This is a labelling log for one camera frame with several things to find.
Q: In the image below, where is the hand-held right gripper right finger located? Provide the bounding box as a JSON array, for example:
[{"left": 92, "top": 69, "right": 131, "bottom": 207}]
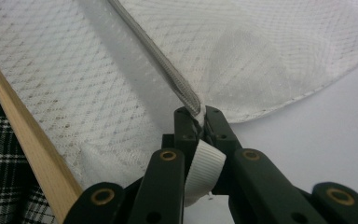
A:
[{"left": 202, "top": 105, "right": 243, "bottom": 157}]

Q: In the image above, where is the wooden table edge strip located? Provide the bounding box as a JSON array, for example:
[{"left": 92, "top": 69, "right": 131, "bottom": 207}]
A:
[{"left": 0, "top": 45, "right": 84, "bottom": 224}]

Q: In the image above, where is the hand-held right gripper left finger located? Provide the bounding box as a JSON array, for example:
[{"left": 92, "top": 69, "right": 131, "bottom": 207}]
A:
[{"left": 161, "top": 106, "right": 200, "bottom": 154}]

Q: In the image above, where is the white mesh laundry bag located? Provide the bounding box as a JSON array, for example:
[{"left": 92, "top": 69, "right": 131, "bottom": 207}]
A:
[{"left": 0, "top": 0, "right": 358, "bottom": 208}]

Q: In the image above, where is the black white plaid clothing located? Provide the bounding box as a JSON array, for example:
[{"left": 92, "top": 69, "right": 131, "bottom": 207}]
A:
[{"left": 0, "top": 115, "right": 59, "bottom": 224}]

